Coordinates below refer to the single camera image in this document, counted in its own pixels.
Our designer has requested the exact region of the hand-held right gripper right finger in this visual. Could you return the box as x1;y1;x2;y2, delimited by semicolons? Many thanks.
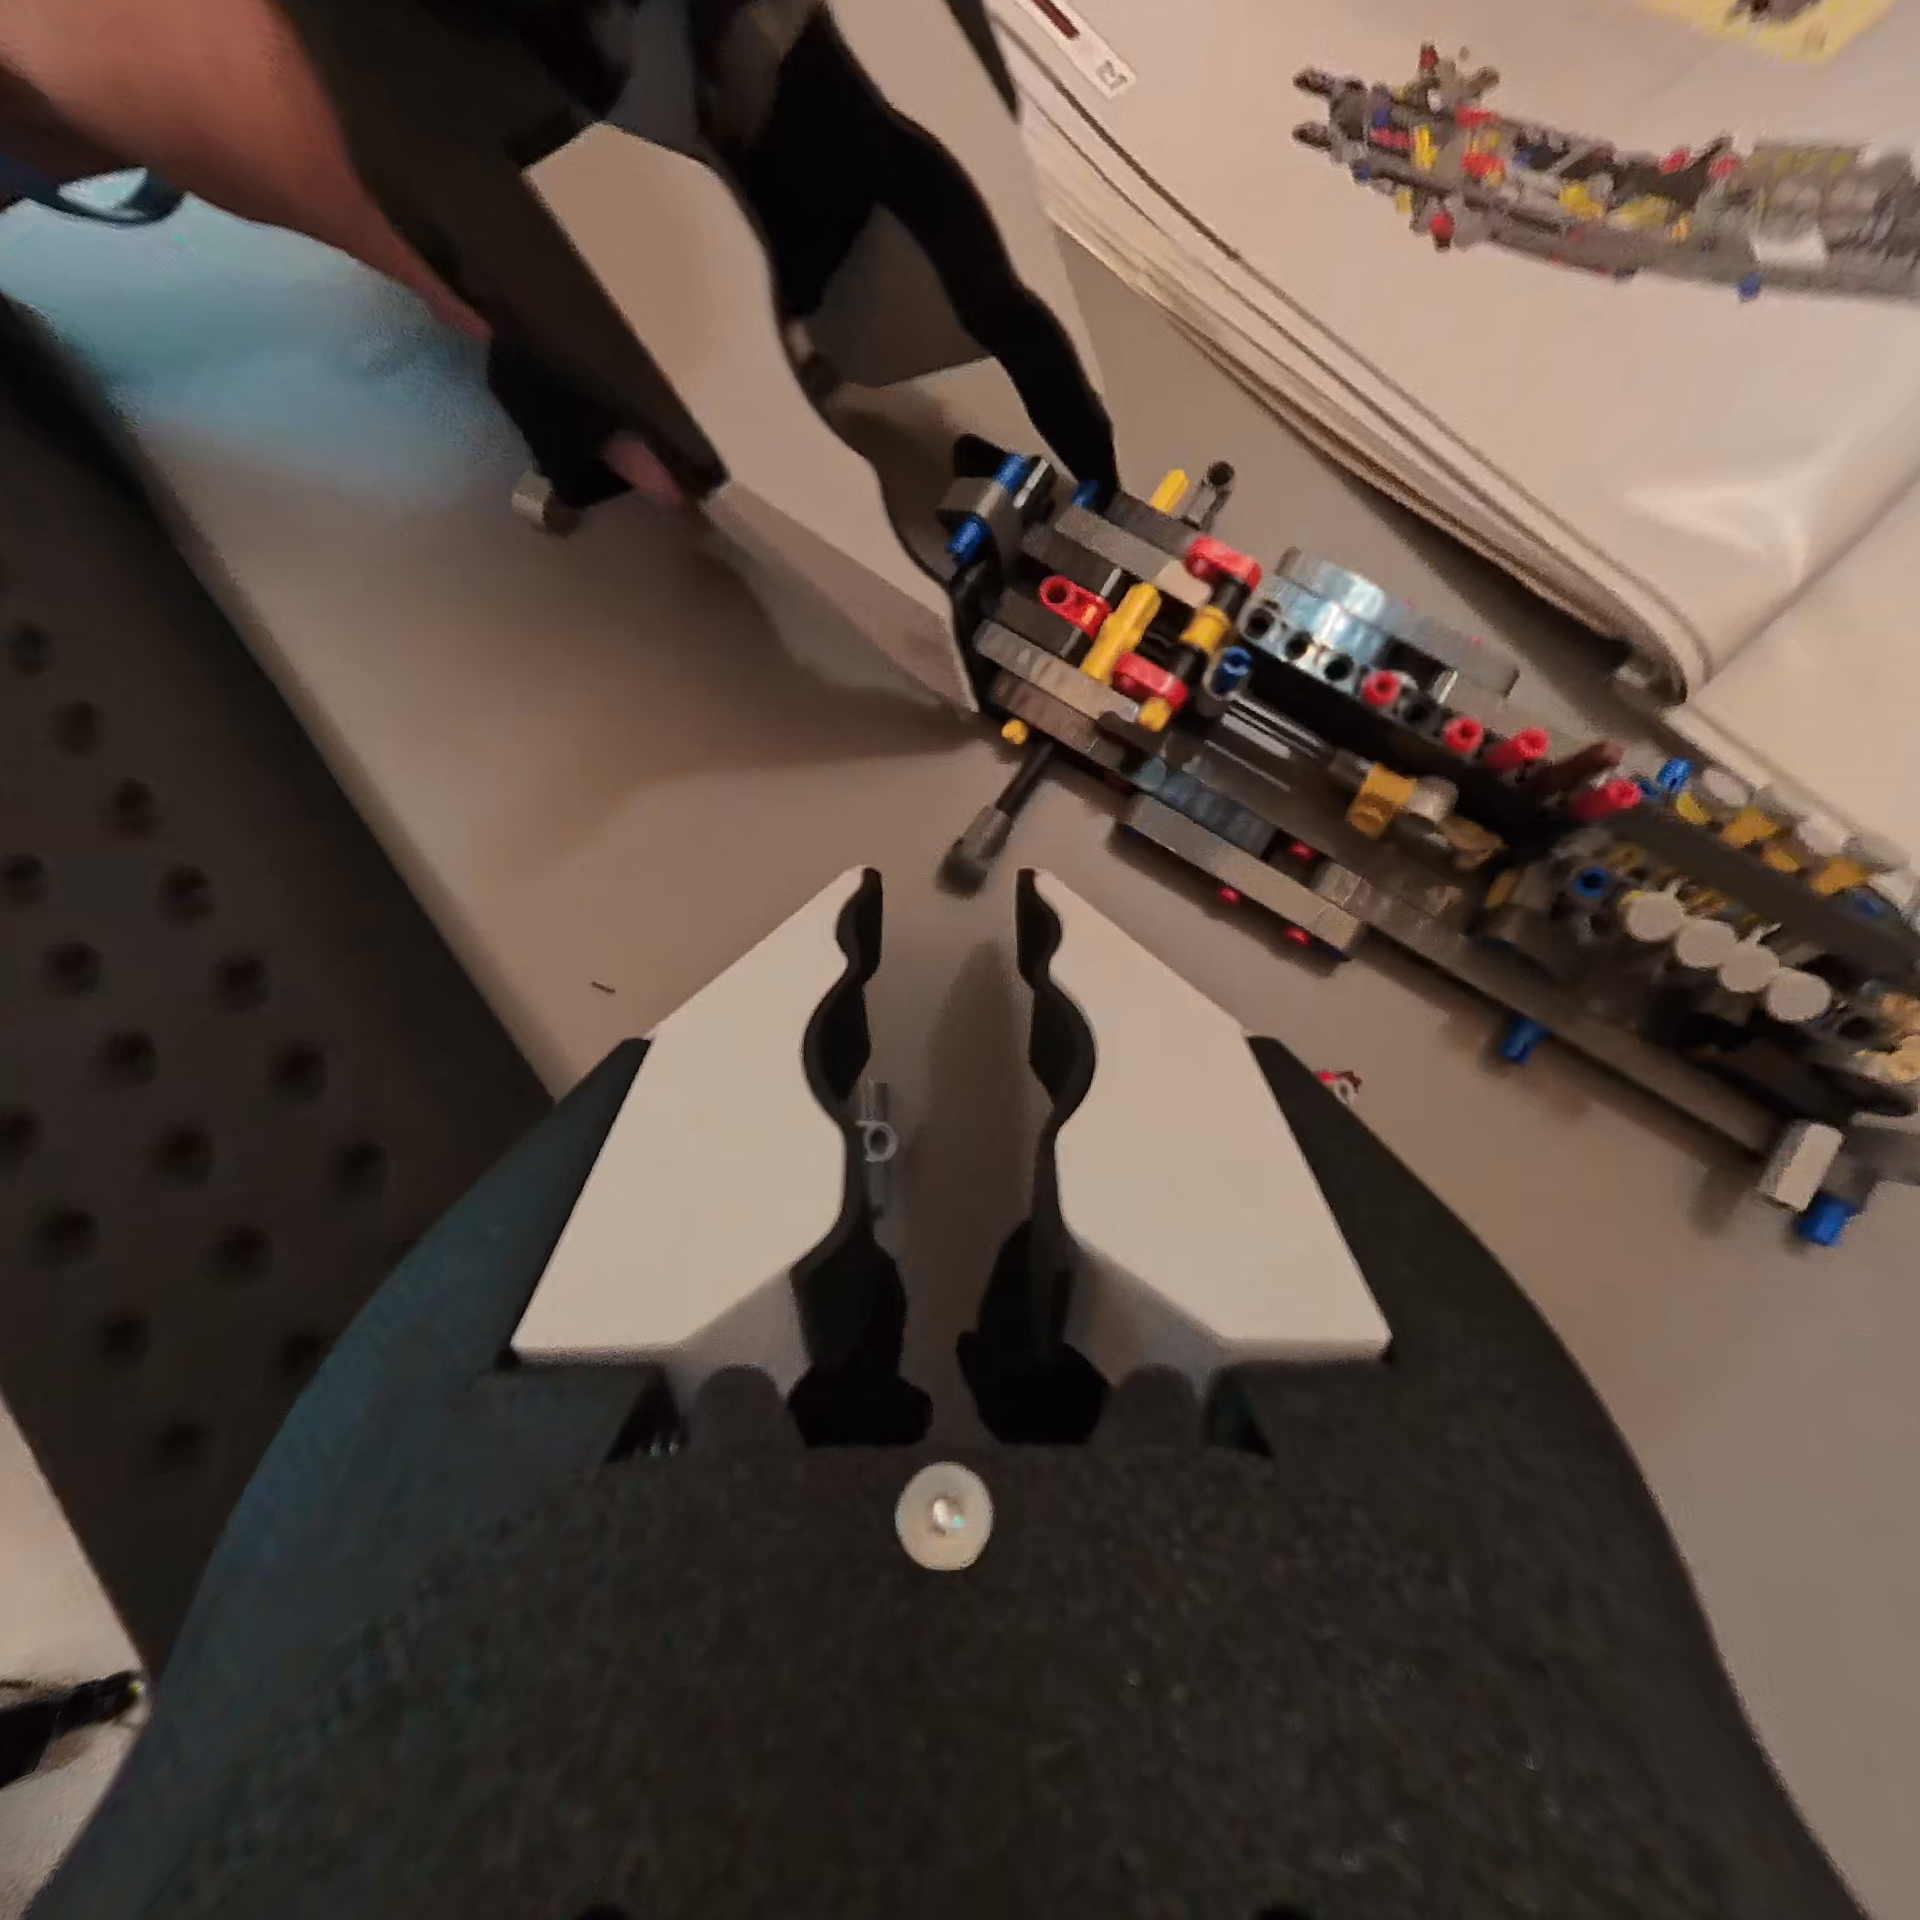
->
971;869;1390;1430

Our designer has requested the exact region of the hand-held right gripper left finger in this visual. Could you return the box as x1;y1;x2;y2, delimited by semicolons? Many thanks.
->
506;864;921;1430

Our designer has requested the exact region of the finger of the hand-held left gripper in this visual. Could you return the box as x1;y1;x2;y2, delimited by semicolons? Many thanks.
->
753;0;1126;502
525;122;981;711

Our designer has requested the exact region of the black lego axle grey bush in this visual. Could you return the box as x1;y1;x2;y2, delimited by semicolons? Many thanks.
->
941;742;1064;890

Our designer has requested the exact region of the grey lego chassis assembly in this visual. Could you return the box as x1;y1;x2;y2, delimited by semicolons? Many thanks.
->
937;433;1920;1248

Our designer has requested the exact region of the person's left hand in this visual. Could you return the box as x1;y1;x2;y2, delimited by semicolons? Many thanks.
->
92;0;696;500

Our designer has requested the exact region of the open instruction booklet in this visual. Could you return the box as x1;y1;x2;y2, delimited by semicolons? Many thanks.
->
981;0;1920;901

